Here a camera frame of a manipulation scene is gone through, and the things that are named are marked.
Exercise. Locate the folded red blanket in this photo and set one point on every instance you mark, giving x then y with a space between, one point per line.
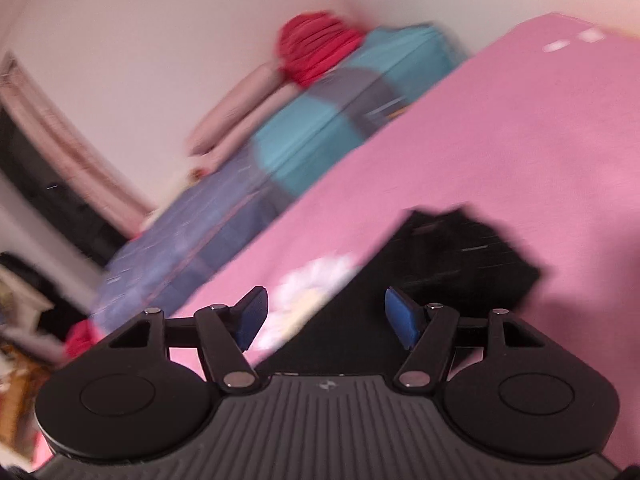
311 44

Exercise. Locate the pink floral bed sheet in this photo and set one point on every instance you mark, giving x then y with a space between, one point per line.
538 136

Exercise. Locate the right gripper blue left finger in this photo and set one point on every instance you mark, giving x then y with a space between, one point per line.
224 334

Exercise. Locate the blue plaid teal quilt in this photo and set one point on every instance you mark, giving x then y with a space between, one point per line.
211 222

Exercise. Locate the black pants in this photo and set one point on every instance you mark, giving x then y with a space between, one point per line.
450 258

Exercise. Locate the wooden shelf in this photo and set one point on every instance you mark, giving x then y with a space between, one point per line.
21 379

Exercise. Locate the dark window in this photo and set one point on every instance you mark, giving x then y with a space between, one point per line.
55 200

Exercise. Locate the red cloth pile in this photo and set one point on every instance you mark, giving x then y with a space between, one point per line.
81 338

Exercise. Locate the pink patterned curtain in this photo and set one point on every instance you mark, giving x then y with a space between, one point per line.
80 165

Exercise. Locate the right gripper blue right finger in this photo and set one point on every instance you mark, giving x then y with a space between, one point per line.
427 333

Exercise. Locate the lower pink rolled pillow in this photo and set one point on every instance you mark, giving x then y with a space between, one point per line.
213 160

